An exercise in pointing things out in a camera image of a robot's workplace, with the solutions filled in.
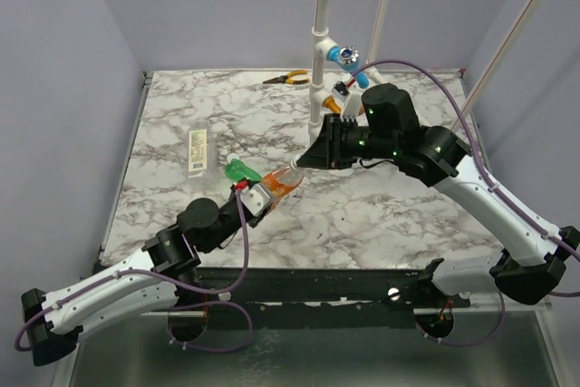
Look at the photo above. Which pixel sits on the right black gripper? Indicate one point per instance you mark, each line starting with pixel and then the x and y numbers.
pixel 336 141

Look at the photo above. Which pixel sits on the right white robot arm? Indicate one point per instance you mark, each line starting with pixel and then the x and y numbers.
pixel 534 251

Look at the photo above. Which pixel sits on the white round bottle cap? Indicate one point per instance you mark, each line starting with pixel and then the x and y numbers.
pixel 234 159

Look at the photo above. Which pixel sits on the white PVC pipe frame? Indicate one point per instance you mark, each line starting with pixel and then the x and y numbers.
pixel 325 49

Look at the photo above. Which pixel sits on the orange label tea bottle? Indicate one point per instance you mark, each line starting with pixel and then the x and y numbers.
pixel 282 181

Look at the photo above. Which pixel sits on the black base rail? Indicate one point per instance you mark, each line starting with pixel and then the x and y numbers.
pixel 305 299

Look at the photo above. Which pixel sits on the yellow handled pliers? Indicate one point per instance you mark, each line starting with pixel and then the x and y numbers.
pixel 296 77

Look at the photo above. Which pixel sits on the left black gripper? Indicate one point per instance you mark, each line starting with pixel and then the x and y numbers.
pixel 256 220

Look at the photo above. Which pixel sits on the blue plastic faucet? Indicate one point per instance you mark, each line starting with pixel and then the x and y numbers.
pixel 348 59

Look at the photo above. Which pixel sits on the green plastic bottle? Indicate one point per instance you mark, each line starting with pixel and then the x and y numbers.
pixel 238 170

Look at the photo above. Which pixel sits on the brass yellow faucet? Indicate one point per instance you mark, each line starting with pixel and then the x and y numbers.
pixel 351 108

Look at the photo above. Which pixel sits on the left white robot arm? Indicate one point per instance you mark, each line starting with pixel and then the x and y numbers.
pixel 160 275

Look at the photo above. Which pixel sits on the clear square water bottle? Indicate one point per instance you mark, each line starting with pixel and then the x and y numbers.
pixel 201 150

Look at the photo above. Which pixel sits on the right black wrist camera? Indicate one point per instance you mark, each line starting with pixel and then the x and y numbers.
pixel 389 112

